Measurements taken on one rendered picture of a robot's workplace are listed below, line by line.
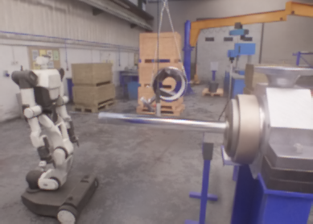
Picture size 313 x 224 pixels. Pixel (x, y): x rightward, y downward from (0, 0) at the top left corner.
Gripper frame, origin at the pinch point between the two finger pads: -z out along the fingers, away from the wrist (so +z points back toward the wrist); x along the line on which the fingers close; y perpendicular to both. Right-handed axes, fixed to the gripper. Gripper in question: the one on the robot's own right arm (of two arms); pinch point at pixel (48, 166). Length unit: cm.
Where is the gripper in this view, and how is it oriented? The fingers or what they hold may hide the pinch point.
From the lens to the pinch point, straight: 196.6
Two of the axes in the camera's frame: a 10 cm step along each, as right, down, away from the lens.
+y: 0.9, -2.3, 9.7
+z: -2.0, -9.6, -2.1
